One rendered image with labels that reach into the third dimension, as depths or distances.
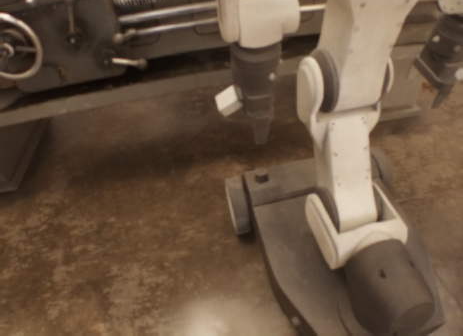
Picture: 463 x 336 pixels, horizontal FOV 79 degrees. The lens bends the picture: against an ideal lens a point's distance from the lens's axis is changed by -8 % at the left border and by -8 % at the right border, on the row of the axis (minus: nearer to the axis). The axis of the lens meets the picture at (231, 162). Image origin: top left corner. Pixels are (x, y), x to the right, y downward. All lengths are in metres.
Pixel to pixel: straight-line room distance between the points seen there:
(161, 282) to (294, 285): 0.46
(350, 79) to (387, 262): 0.39
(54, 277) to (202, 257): 0.55
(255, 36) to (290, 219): 0.62
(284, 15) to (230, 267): 0.82
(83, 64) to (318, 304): 1.01
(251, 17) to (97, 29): 0.67
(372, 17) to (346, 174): 0.37
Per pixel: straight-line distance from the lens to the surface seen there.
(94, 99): 1.18
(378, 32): 0.62
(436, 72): 0.80
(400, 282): 0.71
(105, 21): 1.06
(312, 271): 0.88
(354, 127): 0.76
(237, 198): 0.99
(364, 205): 0.82
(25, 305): 1.30
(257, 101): 0.58
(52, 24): 1.10
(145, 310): 1.08
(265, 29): 0.50
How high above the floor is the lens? 0.96
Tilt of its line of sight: 44 degrees down
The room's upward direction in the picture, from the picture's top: 7 degrees counter-clockwise
